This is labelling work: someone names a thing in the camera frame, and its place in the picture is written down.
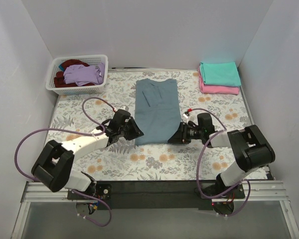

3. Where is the folded teal t-shirt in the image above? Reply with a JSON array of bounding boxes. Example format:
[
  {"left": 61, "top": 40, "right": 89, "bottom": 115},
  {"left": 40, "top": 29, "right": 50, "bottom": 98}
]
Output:
[{"left": 200, "top": 62, "right": 241, "bottom": 87}]

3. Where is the white plastic laundry basket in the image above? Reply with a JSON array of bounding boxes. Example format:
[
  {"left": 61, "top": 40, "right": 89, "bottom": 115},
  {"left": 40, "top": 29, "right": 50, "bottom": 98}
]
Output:
[{"left": 46, "top": 54, "right": 109, "bottom": 95}]

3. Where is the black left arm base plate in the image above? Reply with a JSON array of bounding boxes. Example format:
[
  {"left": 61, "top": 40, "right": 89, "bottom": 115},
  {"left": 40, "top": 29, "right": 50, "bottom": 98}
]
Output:
[{"left": 67, "top": 183, "right": 112, "bottom": 200}]

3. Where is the lilac t-shirt in basket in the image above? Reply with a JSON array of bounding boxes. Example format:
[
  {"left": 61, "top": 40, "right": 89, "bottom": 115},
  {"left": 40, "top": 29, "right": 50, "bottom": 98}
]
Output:
[{"left": 63, "top": 63, "right": 106, "bottom": 86}]

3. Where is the blue-grey t-shirt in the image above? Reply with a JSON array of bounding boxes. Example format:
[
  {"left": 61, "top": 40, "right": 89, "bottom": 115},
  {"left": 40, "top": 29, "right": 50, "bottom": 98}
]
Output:
[{"left": 135, "top": 79, "right": 181, "bottom": 146}]

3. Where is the floral patterned table mat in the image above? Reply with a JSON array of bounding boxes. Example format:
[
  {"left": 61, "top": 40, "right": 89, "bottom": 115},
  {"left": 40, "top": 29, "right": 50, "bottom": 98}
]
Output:
[{"left": 47, "top": 70, "right": 252, "bottom": 181}]

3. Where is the aluminium front frame rail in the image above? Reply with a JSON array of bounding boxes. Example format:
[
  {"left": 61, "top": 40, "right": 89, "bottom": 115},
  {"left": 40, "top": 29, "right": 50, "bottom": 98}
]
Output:
[{"left": 21, "top": 180, "right": 289, "bottom": 202}]

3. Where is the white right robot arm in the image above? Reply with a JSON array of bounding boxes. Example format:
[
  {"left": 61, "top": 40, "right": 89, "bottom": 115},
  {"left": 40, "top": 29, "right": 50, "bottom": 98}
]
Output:
[{"left": 168, "top": 113, "right": 276, "bottom": 192}]

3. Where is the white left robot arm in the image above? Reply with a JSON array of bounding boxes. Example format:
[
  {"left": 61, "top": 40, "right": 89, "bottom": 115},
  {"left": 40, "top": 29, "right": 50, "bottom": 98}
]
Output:
[{"left": 31, "top": 109, "right": 144, "bottom": 192}]

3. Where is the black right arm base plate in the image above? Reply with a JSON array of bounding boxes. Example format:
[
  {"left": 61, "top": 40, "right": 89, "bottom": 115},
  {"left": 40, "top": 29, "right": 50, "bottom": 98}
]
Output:
[{"left": 200, "top": 182, "right": 246, "bottom": 199}]

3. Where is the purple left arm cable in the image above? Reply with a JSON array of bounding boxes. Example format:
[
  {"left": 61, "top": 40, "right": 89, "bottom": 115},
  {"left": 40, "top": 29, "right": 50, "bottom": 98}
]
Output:
[{"left": 13, "top": 97, "right": 113, "bottom": 227}]

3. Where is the folded pink t-shirt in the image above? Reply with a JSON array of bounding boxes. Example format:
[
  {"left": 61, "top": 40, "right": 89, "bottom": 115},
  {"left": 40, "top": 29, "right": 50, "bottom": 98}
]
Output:
[{"left": 197, "top": 67, "right": 240, "bottom": 95}]

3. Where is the dark red garment in basket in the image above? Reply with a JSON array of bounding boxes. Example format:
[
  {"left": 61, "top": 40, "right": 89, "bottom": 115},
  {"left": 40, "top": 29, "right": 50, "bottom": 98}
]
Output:
[{"left": 54, "top": 59, "right": 92, "bottom": 88}]

